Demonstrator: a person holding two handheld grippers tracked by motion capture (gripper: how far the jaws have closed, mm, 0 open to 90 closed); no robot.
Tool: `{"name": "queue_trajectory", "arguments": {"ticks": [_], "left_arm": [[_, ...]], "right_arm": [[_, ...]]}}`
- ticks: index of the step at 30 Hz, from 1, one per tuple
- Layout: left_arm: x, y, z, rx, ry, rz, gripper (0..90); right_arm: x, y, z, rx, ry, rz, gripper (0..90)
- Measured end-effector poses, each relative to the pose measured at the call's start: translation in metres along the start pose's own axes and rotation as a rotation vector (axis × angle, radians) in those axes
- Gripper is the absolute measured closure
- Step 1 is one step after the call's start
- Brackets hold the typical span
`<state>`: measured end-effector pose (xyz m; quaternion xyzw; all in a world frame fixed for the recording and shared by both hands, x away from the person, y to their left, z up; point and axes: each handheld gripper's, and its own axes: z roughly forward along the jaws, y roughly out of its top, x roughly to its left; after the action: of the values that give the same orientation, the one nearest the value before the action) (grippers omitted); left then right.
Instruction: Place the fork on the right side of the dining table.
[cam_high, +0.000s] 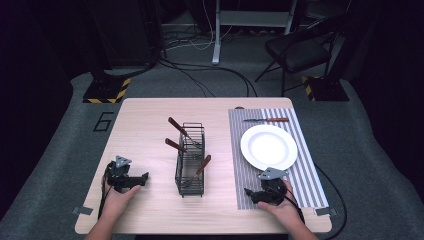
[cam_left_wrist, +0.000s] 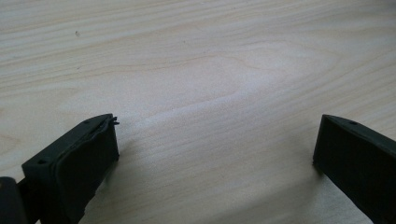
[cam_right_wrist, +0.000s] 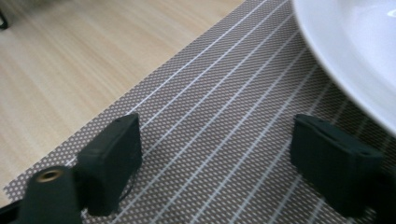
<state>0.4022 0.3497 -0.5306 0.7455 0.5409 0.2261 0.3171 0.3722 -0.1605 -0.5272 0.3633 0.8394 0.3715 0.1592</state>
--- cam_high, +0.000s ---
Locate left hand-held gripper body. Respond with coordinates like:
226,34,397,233
106,155,145,193

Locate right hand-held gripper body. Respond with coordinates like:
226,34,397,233
250,167,290,205

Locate person's left hand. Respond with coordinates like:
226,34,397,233
101,175,142,219

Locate person's right hand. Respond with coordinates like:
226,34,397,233
257,179,304,229

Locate striped placemat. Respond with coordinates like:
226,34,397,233
228,107,330,211

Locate white plate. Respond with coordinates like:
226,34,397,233
240,124,299,172

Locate grey tape piece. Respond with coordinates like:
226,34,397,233
314,206,339,217
71,205,95,217

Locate black yellow striped base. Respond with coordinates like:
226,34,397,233
301,75,351,103
82,76,132,105

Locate black cabinet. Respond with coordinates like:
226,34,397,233
96,0,165,69

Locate black folding chair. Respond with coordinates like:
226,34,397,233
254,13,348,98

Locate white metal stand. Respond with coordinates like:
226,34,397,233
211,0,299,66

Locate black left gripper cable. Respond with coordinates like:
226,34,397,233
97,162,114,220

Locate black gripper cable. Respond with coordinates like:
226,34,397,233
281,164,348,240
97,162,114,220

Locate wooden-handled fork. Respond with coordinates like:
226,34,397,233
167,116,203,149
184,154,213,188
164,137,202,159

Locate black wire cutlery rack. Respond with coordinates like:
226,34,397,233
174,122,206,199

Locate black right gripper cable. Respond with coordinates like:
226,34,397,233
281,164,348,240

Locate wooden-handled knife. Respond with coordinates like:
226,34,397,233
242,116,290,124

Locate black floor cables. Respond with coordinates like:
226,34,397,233
156,56,259,99

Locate white floor cables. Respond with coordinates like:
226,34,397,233
164,0,241,52

